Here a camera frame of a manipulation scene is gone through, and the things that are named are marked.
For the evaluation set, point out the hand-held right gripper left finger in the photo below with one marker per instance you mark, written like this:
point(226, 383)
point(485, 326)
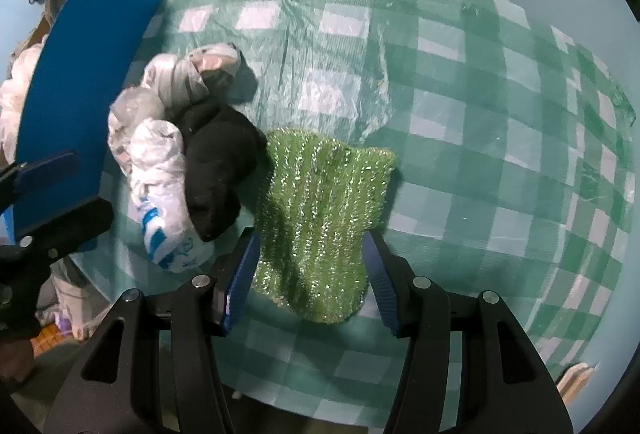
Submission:
point(242, 276)

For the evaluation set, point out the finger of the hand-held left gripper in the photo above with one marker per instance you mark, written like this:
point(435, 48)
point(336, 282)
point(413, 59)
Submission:
point(45, 173)
point(75, 220)

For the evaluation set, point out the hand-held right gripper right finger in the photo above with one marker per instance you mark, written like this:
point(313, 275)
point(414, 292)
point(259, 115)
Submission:
point(381, 286)

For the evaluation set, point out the white mesh bath loofah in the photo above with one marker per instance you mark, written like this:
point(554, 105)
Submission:
point(12, 114)

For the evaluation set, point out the cardboard box with blue rim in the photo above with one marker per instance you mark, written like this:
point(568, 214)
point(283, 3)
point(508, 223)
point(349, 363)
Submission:
point(85, 114)

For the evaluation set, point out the green glitter scrub cloth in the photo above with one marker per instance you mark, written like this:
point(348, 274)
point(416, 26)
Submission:
point(320, 224)

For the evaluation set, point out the crumpled white plastic bag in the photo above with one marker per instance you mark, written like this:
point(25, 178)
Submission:
point(155, 194)

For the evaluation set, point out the black sock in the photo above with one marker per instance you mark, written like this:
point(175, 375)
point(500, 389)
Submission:
point(220, 174)

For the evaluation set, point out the grey and white sock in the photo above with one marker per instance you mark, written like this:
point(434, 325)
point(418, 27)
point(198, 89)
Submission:
point(195, 69)

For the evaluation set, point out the green checked tablecloth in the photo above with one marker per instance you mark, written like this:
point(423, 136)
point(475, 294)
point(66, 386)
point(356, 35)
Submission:
point(450, 114)

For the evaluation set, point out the wooden slat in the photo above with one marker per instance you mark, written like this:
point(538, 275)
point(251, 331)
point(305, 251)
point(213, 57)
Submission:
point(575, 381)

